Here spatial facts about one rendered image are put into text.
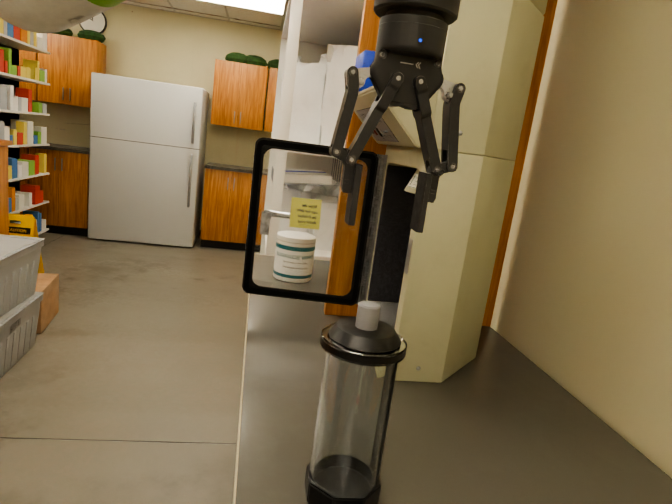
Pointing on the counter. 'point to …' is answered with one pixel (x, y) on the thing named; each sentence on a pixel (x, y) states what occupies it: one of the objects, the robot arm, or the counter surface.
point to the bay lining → (392, 236)
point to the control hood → (398, 119)
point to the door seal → (255, 215)
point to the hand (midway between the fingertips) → (386, 204)
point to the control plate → (379, 127)
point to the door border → (359, 227)
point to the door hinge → (373, 226)
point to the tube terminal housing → (466, 187)
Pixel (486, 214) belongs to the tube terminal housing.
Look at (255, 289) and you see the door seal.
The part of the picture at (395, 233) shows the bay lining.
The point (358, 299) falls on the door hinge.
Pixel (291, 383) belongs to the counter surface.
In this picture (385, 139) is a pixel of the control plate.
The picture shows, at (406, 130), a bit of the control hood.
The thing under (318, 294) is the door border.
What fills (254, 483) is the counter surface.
